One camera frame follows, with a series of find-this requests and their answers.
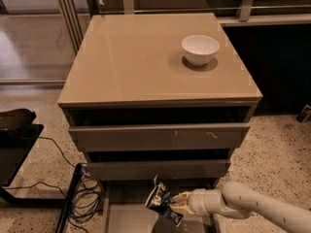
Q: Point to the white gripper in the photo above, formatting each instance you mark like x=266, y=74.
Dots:
x=196, y=201

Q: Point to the blue chip bag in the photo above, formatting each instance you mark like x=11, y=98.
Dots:
x=159, y=201

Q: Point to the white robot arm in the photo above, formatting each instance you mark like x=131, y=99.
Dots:
x=236, y=200

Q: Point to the grey open bottom drawer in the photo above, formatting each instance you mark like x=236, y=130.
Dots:
x=124, y=211

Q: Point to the grey top drawer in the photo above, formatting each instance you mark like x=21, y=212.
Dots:
x=159, y=137

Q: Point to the grey middle drawer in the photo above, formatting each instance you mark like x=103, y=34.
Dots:
x=144, y=170

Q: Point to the grey drawer cabinet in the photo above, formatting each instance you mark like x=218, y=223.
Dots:
x=131, y=71

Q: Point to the black metal stand leg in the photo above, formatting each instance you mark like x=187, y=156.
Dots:
x=68, y=200

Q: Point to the dark object on floor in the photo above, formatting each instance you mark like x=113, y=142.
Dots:
x=304, y=114

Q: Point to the white ceramic bowl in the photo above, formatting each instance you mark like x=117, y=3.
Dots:
x=199, y=49

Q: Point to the black side table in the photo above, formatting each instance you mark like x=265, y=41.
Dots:
x=18, y=135

